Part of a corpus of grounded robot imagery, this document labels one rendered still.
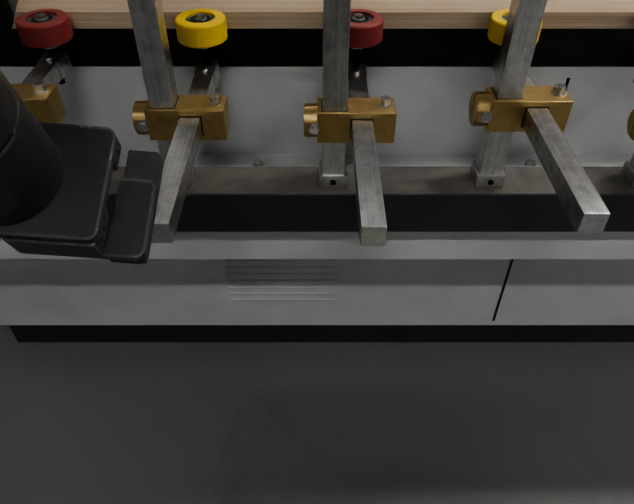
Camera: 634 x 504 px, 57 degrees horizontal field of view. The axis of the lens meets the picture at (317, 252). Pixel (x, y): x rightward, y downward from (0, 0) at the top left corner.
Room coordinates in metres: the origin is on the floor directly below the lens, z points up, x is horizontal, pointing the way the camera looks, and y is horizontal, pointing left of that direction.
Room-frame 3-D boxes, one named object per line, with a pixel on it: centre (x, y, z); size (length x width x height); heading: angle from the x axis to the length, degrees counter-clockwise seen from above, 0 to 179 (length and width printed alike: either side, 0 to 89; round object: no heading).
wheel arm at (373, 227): (0.73, -0.07, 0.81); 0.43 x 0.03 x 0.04; 0
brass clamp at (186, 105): (0.78, 0.20, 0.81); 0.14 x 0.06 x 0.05; 90
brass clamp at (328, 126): (0.78, -0.05, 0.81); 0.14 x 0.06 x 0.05; 90
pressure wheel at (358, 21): (0.93, -0.07, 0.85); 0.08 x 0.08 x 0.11
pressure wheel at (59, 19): (0.93, 0.43, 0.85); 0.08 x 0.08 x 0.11
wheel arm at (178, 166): (0.73, 0.18, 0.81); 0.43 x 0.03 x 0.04; 0
